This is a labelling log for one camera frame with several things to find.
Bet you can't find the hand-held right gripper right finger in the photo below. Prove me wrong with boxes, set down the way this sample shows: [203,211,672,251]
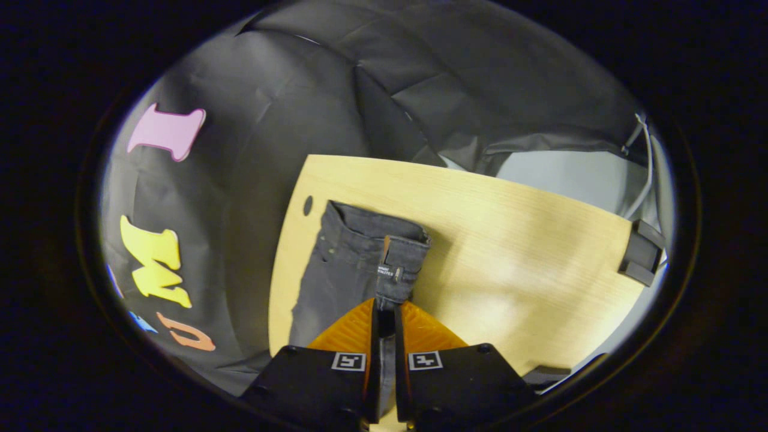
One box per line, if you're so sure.
[393,300,538,432]

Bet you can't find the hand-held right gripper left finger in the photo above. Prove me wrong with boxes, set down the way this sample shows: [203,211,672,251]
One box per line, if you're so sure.
[239,298,380,432]

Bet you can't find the black jeans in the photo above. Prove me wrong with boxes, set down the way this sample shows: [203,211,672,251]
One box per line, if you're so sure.
[288,200,433,421]

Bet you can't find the black table clamp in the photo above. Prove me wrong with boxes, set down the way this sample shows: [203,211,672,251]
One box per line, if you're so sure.
[618,219,667,287]

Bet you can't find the black backdrop cloth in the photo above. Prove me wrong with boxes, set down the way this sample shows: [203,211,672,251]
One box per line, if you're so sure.
[99,0,652,397]

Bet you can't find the white cable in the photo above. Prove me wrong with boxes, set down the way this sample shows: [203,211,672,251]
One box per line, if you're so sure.
[621,114,655,220]

